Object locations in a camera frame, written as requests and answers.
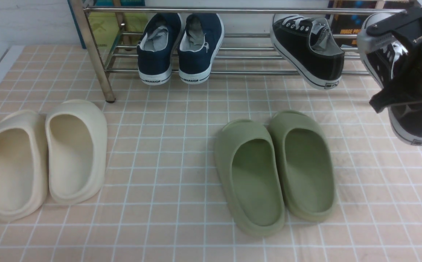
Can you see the right green foam slide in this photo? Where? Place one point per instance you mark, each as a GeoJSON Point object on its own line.
{"type": "Point", "coordinates": [304, 164]}

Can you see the right cream foam slide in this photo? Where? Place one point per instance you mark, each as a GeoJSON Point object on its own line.
{"type": "Point", "coordinates": [76, 133]}

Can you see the right navy canvas sneaker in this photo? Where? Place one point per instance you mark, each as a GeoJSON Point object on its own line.
{"type": "Point", "coordinates": [201, 41]}

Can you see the left cream foam slide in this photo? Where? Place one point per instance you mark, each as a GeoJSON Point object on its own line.
{"type": "Point", "coordinates": [23, 164]}

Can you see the navy canvas sneaker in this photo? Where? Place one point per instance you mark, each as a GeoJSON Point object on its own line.
{"type": "Point", "coordinates": [156, 46]}
{"type": "Point", "coordinates": [201, 41]}

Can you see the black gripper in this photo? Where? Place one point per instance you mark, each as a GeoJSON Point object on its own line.
{"type": "Point", "coordinates": [404, 89]}

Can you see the left green foam slide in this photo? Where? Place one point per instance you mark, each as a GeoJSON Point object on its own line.
{"type": "Point", "coordinates": [244, 156]}

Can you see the silver metal shoe rack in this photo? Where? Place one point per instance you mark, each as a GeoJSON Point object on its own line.
{"type": "Point", "coordinates": [103, 70]}

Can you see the yellow green box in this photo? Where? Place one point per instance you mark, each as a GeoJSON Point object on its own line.
{"type": "Point", "coordinates": [104, 25]}

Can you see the green foam slide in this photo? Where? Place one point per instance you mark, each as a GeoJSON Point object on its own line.
{"type": "Point", "coordinates": [244, 156]}
{"type": "Point", "coordinates": [304, 164]}

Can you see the left navy canvas sneaker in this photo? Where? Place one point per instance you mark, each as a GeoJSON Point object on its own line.
{"type": "Point", "coordinates": [156, 46]}

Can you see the black book orange lettering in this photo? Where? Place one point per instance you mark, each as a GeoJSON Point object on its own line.
{"type": "Point", "coordinates": [348, 24]}

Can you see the black canvas sneaker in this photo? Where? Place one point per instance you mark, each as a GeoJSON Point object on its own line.
{"type": "Point", "coordinates": [309, 45]}
{"type": "Point", "coordinates": [384, 64]}

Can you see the cream foam slide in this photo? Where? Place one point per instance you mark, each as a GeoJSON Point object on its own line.
{"type": "Point", "coordinates": [76, 133]}
{"type": "Point", "coordinates": [23, 164]}

